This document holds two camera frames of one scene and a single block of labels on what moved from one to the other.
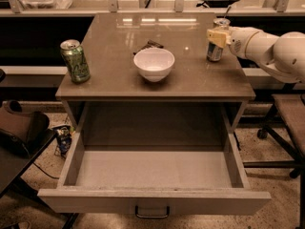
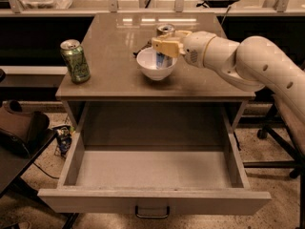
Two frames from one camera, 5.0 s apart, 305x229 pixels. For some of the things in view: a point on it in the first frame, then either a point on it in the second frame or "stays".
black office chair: x=285 y=130 stays
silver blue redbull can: x=214 y=52 -> x=164 y=60
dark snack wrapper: x=148 y=45 stays
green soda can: x=75 y=59 stays
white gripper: x=235 y=41 -> x=194 y=47
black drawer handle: x=152 y=217 stays
